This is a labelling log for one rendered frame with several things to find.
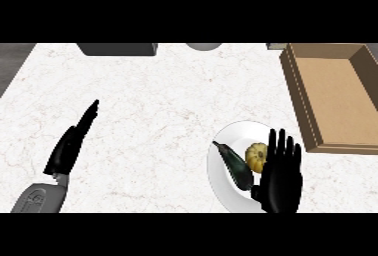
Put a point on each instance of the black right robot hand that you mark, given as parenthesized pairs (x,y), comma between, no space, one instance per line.
(281,180)

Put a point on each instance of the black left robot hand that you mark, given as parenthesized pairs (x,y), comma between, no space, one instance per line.
(68,146)

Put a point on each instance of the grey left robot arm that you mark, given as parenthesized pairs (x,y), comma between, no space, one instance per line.
(41,197)

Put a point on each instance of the yellow squash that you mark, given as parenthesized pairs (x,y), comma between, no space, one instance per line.
(256,157)

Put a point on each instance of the white plate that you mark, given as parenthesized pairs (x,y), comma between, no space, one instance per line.
(229,180)

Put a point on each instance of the brown cardboard box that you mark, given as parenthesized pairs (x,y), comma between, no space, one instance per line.
(332,100)

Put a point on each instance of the dark green zucchini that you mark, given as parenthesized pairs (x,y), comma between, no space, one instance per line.
(236,167)

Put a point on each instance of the dark grey appliance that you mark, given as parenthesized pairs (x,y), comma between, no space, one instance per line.
(118,49)

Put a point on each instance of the small grey block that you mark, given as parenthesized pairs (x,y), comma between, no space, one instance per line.
(275,46)

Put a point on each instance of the grey round object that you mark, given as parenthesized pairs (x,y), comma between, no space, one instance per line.
(204,46)

